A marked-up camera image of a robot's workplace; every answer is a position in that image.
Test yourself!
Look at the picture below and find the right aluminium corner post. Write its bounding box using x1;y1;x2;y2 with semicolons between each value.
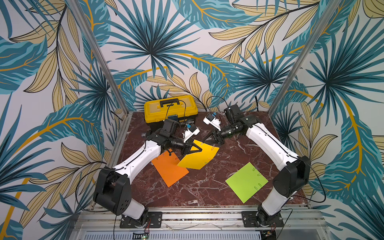
268;0;341;117

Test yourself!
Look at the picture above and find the orange paper sheet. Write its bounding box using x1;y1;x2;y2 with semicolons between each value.
152;150;189;187

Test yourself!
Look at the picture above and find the aluminium corner post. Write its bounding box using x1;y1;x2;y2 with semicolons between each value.
268;0;341;117
67;0;129;116

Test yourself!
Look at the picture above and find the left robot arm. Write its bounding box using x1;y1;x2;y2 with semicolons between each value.
93;119;203;228

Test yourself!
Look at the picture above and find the yellow black toolbox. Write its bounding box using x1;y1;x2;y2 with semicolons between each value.
144;95;198;124

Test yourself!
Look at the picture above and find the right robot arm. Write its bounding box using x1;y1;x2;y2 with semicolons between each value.
203;105;311;227

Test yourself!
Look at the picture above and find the lime green paper sheet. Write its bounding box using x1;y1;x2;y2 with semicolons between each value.
226;163;269;204

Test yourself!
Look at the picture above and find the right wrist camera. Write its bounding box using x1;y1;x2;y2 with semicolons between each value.
203;112;221;131

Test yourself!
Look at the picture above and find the left aluminium corner post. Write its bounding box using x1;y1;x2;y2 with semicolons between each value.
67;0;129;116

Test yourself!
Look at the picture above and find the yellow paper sheet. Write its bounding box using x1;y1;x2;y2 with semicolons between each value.
178;140;220;170

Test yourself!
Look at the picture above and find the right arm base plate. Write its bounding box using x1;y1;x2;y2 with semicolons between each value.
241;211;284;228

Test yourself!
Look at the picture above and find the aluminium front frame rail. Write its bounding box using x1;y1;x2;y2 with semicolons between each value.
70;205;332;240

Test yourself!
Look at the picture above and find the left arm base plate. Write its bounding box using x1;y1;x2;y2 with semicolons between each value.
120;211;163;229

